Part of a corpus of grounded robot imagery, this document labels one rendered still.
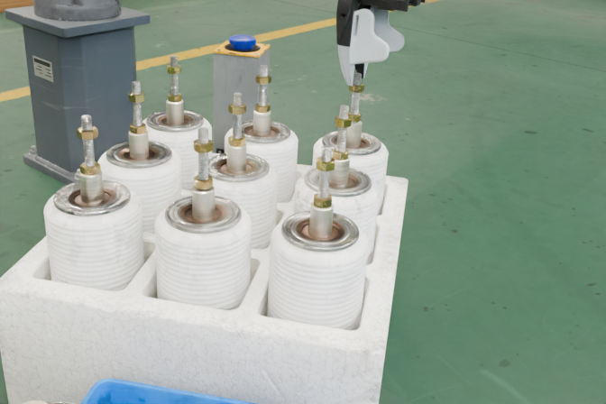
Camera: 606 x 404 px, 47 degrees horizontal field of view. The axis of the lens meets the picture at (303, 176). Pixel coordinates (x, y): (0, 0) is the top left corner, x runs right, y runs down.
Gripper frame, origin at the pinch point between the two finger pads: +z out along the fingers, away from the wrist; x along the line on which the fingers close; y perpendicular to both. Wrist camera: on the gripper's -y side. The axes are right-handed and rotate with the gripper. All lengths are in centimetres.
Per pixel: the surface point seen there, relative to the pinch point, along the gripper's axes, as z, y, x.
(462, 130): 35, -1, 82
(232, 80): 7.4, -21.7, 8.3
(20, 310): 18.9, -18.5, -37.4
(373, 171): 11.5, 5.1, -2.4
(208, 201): 7.6, -3.6, -26.4
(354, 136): 8.1, 1.6, -0.9
